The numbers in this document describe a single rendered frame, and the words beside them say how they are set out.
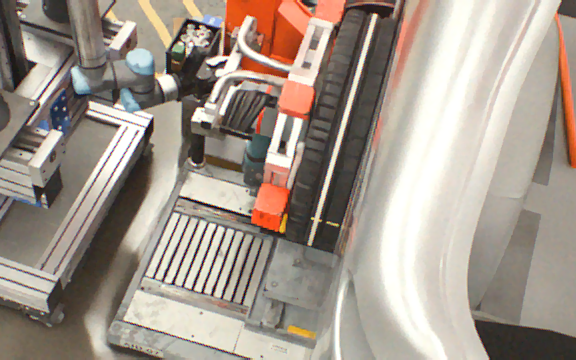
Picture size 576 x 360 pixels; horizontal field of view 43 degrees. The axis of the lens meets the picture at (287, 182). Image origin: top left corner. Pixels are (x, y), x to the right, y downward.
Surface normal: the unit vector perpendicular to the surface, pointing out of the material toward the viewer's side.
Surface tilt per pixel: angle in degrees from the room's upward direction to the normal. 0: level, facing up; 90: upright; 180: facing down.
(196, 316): 0
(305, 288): 0
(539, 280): 19
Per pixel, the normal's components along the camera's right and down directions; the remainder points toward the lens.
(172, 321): 0.13, -0.60
